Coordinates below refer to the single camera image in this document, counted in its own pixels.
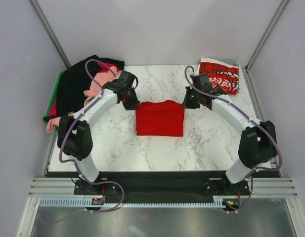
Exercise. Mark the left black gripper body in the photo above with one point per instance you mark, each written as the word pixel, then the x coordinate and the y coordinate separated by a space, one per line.
pixel 129 89

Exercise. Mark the left aluminium frame post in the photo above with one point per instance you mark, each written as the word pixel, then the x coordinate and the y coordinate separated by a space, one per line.
pixel 49 31

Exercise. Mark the aluminium frame post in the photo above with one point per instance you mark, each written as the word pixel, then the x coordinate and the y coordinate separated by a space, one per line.
pixel 49 31
pixel 265 36

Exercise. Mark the black t-shirt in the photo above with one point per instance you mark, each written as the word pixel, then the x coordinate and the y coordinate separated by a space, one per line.
pixel 72 84

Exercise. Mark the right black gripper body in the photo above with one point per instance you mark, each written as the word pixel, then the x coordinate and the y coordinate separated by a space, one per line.
pixel 198 93

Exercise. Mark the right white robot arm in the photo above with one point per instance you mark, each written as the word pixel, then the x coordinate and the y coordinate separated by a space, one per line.
pixel 257 138

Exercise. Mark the folded red Coca-Cola t-shirt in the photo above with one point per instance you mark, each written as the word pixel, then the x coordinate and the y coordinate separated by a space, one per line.
pixel 221 74

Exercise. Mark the right aluminium frame post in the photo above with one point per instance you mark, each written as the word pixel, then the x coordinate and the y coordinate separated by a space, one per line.
pixel 265 36

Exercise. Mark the green plastic tray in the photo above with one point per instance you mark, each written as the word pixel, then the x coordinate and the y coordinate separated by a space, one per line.
pixel 58 102

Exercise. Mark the aluminium extrusion rail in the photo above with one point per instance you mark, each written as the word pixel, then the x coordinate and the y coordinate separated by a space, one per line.
pixel 52 187

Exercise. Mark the salmon pink t-shirt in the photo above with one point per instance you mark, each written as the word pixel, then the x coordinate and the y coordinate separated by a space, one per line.
pixel 100 77

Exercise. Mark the magenta t-shirt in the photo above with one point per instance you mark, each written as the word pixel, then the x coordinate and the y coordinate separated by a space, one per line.
pixel 75 86

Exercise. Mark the white slotted cable duct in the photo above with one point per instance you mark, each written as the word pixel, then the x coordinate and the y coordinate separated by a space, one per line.
pixel 104 202

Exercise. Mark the plain red t-shirt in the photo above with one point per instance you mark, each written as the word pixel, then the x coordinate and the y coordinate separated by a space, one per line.
pixel 160 119

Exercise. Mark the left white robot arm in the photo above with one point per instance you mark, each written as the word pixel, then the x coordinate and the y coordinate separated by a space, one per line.
pixel 74 132

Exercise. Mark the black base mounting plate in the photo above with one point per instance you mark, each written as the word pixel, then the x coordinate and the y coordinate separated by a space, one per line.
pixel 152 186

